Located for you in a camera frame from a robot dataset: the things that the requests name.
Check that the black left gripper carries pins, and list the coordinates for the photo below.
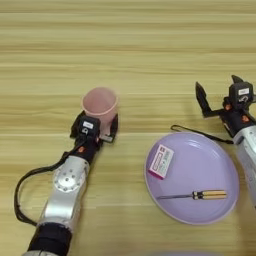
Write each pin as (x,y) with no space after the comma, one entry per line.
(86,146)

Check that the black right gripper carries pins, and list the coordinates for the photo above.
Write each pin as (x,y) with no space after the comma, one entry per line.
(236,120)

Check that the pink plastic cup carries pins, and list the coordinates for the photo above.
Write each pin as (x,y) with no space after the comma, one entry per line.
(100,100)

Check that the small white pink card box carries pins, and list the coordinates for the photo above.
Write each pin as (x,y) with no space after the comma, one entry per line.
(161,161)

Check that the lilac round plate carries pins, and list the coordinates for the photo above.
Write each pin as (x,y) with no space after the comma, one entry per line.
(200,166)

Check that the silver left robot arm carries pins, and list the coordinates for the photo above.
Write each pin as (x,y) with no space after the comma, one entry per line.
(66,186)

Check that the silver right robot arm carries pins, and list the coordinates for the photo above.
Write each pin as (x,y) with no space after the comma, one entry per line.
(248,156)

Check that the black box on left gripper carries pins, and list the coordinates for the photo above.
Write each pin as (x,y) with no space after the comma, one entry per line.
(89,126)

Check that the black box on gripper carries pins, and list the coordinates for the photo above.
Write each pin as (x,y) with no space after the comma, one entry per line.
(89,126)
(240,95)

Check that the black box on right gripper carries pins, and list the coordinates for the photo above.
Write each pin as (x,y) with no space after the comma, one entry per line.
(240,95)

